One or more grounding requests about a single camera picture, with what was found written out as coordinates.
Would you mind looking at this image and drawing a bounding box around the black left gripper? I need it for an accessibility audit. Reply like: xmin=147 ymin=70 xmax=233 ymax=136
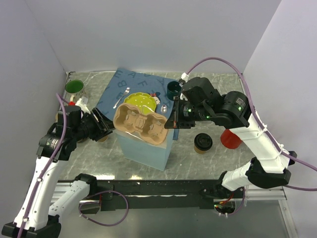
xmin=72 ymin=107 xmax=119 ymax=141

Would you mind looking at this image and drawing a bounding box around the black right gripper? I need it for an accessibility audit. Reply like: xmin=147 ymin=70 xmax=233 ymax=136
xmin=164 ymin=95 xmax=211 ymax=128

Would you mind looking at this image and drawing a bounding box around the stack of brown paper cups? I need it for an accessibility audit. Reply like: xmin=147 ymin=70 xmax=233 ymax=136
xmin=98 ymin=136 xmax=108 ymax=142

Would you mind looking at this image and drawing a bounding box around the brown cardboard cup carrier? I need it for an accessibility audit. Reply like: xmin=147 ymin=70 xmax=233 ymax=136
xmin=113 ymin=103 xmax=168 ymax=145

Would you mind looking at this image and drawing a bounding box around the black plastic cup lid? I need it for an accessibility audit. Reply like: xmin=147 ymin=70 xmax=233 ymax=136
xmin=194 ymin=133 xmax=213 ymax=148

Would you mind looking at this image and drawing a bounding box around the light blue paper bag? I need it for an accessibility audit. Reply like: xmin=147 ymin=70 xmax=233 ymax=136
xmin=115 ymin=130 xmax=174 ymax=171

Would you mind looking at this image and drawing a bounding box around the brown paper coffee cup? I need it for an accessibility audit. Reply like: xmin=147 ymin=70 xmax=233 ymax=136
xmin=194 ymin=144 xmax=211 ymax=154

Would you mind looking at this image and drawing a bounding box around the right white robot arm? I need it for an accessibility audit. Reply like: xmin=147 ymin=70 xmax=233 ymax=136
xmin=164 ymin=77 xmax=295 ymax=198

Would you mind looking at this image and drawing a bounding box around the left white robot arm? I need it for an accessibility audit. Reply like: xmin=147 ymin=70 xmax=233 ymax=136
xmin=1 ymin=106 xmax=114 ymax=238

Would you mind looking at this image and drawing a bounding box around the silver spoon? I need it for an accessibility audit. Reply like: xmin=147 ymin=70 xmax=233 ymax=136
xmin=160 ymin=105 xmax=167 ymax=115

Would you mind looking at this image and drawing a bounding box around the small cartoon figure toy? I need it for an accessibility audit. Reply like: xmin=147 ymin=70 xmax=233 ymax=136
xmin=150 ymin=92 xmax=160 ymax=105

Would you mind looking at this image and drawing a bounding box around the dark teal mug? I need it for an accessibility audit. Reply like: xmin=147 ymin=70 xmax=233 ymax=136
xmin=166 ymin=81 xmax=182 ymax=101

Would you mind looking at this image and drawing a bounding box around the green polka dot plate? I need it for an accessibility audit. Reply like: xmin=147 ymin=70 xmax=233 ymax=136
xmin=124 ymin=92 xmax=157 ymax=115

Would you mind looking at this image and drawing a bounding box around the silver fork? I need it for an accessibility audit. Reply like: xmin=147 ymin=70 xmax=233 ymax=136
xmin=113 ymin=87 xmax=130 ymax=109

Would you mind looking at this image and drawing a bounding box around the blue letter placemat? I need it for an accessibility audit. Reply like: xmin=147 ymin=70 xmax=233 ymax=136
xmin=97 ymin=68 xmax=176 ymax=120

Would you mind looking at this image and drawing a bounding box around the green interior floral mug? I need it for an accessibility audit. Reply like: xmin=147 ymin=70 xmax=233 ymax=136
xmin=65 ymin=79 xmax=85 ymax=100

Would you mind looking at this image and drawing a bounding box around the red cup with stirrers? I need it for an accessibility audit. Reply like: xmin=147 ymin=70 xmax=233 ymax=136
xmin=220 ymin=129 xmax=242 ymax=149

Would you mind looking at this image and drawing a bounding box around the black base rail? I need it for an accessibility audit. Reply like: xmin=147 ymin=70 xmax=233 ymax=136
xmin=80 ymin=179 xmax=243 ymax=211

